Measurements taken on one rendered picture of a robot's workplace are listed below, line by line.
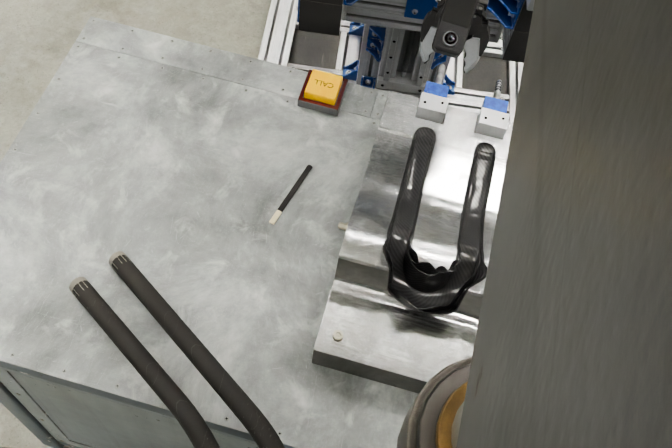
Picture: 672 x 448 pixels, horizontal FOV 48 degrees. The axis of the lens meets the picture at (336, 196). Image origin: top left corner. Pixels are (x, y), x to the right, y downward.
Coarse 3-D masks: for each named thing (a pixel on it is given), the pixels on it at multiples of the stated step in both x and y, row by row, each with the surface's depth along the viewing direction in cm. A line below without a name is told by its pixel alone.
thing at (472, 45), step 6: (468, 36) 119; (468, 42) 119; (474, 42) 119; (468, 48) 120; (474, 48) 120; (468, 54) 121; (474, 54) 121; (468, 60) 122; (474, 60) 122; (468, 66) 123
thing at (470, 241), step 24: (432, 144) 132; (480, 144) 132; (408, 168) 129; (480, 168) 131; (408, 192) 127; (480, 192) 128; (408, 216) 122; (480, 216) 125; (408, 240) 118; (480, 240) 119; (408, 264) 116; (456, 264) 113; (480, 264) 114; (408, 288) 119; (432, 288) 117; (456, 288) 118; (432, 312) 115
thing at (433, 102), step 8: (440, 64) 141; (440, 72) 139; (440, 80) 138; (424, 88) 138; (432, 88) 136; (440, 88) 136; (448, 88) 136; (424, 96) 133; (432, 96) 133; (440, 96) 134; (424, 104) 132; (432, 104) 132; (440, 104) 133; (416, 112) 133; (424, 112) 133; (432, 112) 132; (440, 112) 132; (432, 120) 134; (440, 120) 133
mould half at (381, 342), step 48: (384, 144) 131; (384, 192) 126; (432, 192) 127; (384, 240) 116; (432, 240) 117; (336, 288) 119; (384, 288) 118; (480, 288) 113; (384, 336) 115; (432, 336) 116
